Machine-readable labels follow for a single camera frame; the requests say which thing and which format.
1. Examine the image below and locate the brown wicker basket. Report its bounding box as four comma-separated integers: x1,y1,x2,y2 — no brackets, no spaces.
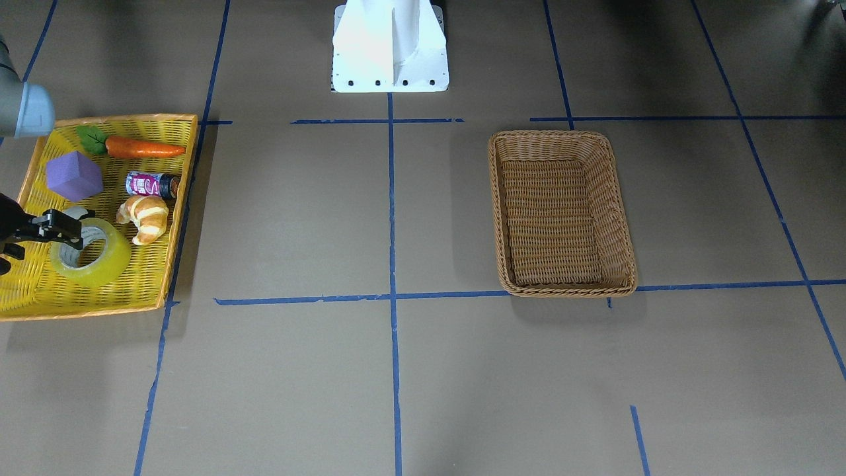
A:
488,130,637,298

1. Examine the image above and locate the toy panda figure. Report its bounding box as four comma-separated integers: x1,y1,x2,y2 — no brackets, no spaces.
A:
63,206,96,220

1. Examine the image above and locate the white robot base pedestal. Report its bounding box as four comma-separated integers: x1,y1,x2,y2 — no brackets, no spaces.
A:
330,1,450,93

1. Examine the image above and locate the purple foam cube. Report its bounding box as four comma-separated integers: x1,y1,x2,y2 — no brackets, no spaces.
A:
46,151,104,202

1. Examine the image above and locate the small purple drink can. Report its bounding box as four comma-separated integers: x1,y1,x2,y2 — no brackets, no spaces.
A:
125,171,181,201

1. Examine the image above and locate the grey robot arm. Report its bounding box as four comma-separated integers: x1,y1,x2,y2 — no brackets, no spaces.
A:
1,37,84,275

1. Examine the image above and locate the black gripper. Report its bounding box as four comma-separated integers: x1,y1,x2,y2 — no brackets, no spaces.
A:
1,194,84,275

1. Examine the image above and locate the toy croissant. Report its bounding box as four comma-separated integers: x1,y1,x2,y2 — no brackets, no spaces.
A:
116,195,169,246

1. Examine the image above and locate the orange toy carrot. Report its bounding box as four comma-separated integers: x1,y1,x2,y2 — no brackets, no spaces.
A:
75,126,186,159

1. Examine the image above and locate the yellow tape roll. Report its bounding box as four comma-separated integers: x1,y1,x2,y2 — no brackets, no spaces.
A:
50,218,131,288

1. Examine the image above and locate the yellow woven tray basket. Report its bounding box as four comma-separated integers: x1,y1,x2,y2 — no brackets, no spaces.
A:
1,114,199,321

